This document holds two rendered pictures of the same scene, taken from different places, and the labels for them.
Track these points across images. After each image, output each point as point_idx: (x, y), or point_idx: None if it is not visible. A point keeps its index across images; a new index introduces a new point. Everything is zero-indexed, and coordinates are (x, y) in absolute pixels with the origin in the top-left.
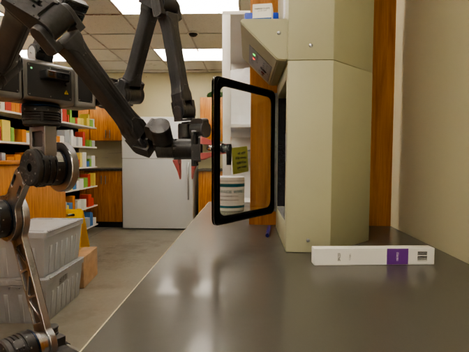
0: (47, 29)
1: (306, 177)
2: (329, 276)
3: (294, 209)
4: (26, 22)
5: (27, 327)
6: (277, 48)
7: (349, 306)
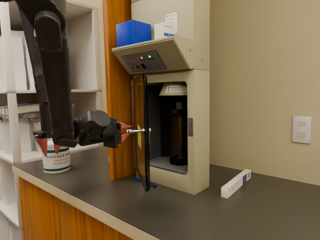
0: (60, 21)
1: (201, 144)
2: (248, 202)
3: (197, 166)
4: (27, 3)
5: None
6: (189, 60)
7: (294, 215)
